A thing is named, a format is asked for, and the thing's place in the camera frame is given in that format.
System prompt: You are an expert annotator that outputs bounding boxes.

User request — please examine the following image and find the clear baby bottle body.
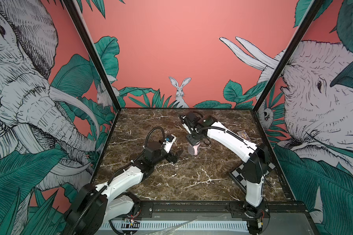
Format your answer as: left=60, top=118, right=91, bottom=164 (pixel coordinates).
left=188, top=146, right=200, bottom=156

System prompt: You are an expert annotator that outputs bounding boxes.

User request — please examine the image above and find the pink dome bottle cap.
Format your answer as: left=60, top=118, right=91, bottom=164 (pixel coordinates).
left=191, top=142, right=201, bottom=150

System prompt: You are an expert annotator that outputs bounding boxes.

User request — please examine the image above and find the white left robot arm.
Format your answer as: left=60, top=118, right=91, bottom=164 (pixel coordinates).
left=62, top=140, right=183, bottom=235

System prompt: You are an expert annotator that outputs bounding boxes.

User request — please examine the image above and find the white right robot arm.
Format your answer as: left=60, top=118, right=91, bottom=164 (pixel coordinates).
left=179, top=112, right=270, bottom=208

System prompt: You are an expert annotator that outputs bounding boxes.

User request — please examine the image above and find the purple playing card box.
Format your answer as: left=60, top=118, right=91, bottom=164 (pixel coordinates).
left=237, top=130, right=251, bottom=141

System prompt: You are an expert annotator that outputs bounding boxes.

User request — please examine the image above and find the folding chess board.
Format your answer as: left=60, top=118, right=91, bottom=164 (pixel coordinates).
left=228, top=163, right=276, bottom=193

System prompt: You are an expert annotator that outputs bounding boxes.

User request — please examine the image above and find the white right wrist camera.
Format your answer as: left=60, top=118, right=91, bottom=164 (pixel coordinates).
left=178, top=114, right=191, bottom=134

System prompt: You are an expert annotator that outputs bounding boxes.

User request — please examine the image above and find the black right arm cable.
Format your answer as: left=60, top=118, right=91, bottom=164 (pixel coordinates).
left=194, top=111, right=258, bottom=152

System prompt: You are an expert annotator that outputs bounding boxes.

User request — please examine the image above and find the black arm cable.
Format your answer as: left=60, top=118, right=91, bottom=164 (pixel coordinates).
left=194, top=111, right=258, bottom=152
left=143, top=126, right=166, bottom=150

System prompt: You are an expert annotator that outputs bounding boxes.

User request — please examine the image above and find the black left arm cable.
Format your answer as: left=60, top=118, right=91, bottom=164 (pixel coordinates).
left=143, top=126, right=166, bottom=150

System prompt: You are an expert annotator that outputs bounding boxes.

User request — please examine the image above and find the black enclosure frame post left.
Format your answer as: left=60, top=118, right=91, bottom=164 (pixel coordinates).
left=62, top=0, right=121, bottom=112

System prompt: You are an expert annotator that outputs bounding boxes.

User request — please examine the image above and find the black enclosure frame post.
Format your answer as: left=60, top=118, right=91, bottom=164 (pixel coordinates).
left=62, top=0, right=121, bottom=112
left=252, top=0, right=325, bottom=112

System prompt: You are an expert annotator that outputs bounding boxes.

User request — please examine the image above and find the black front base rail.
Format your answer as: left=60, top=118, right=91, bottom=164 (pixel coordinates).
left=116, top=201, right=308, bottom=220

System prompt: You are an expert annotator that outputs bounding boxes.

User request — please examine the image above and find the black enclosure frame post right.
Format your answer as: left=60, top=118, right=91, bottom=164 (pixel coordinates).
left=252, top=0, right=325, bottom=112

